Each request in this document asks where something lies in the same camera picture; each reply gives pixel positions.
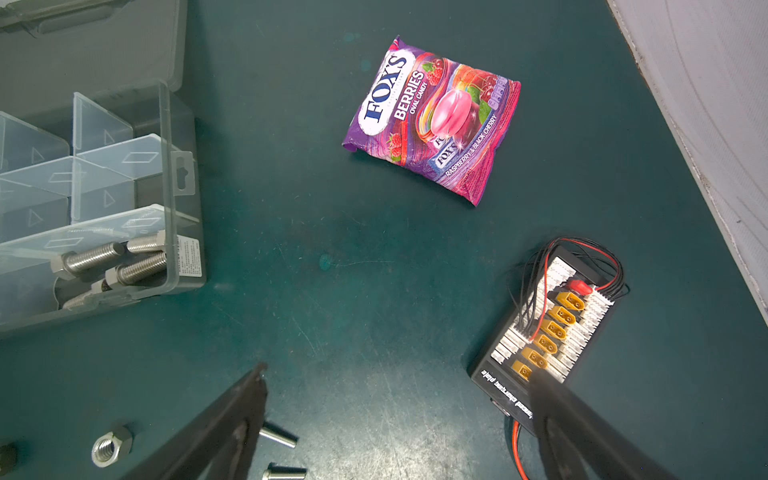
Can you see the purple Fox's candy bag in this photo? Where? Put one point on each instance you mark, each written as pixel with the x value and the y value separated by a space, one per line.
pixel 436 117

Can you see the silver hex nut middle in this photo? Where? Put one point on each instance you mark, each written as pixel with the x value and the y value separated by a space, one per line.
pixel 111 447

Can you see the grey plastic organizer box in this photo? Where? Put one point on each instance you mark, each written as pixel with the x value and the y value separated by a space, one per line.
pixel 96 147

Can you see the silver hex bolt pair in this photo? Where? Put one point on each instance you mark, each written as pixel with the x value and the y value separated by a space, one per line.
pixel 121 276

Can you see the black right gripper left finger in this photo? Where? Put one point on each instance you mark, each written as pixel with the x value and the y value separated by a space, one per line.
pixel 220 442

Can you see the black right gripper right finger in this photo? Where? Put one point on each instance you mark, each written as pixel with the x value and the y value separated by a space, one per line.
pixel 576 443

